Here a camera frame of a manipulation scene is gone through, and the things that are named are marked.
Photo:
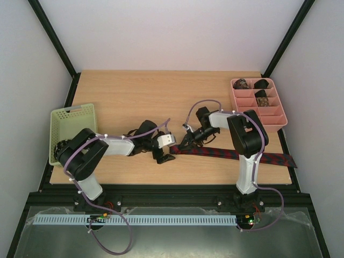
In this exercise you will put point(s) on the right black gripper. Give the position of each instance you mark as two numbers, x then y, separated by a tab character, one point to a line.
194	136

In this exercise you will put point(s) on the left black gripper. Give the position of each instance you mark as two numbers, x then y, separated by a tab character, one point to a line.
163	158

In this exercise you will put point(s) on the red navy striped tie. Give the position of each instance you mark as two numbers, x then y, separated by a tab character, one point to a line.
278	159

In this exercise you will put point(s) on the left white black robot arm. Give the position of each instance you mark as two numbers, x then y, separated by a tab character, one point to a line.
81	155

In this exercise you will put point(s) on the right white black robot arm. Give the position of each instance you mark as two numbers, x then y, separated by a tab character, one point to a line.
249	140

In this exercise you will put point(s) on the dark floral rolled tie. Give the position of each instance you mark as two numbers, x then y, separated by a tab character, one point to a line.
240	84

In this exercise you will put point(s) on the brown patterned rolled tie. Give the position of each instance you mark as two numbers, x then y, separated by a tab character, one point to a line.
263	102

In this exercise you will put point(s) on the pink divided organizer tray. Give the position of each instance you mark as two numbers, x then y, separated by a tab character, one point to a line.
273	118

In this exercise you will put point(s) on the black rolled tie middle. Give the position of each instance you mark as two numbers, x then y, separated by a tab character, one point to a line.
261	94

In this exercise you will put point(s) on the black rolled tie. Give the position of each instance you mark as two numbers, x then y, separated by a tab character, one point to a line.
261	84
261	94

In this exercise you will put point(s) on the black rolled tie back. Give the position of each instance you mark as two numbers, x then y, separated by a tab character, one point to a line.
261	84

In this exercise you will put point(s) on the black white patterned tie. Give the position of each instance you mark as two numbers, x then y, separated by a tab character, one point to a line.
59	146

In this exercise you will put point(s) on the green plastic basket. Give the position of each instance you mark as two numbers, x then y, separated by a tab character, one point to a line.
67	122

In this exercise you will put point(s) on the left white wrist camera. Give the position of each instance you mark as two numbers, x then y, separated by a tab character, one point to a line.
166	140

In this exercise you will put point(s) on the black aluminium frame rail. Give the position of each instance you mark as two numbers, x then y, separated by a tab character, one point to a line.
209	197

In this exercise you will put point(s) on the light blue cable duct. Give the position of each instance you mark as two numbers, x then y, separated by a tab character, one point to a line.
136	220

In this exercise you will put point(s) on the right black frame post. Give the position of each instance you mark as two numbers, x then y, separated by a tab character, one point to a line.
292	30

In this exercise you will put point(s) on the black frame post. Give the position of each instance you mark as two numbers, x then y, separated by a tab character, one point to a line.
292	30
50	31

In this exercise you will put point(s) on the left black frame post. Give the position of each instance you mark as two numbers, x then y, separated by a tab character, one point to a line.
50	31

